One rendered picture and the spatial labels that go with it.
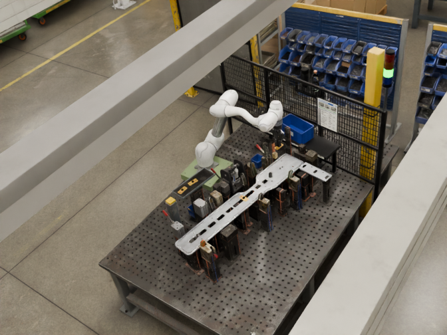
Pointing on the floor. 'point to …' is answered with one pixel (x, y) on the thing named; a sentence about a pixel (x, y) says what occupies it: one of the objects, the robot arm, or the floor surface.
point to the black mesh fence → (312, 114)
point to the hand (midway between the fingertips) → (278, 142)
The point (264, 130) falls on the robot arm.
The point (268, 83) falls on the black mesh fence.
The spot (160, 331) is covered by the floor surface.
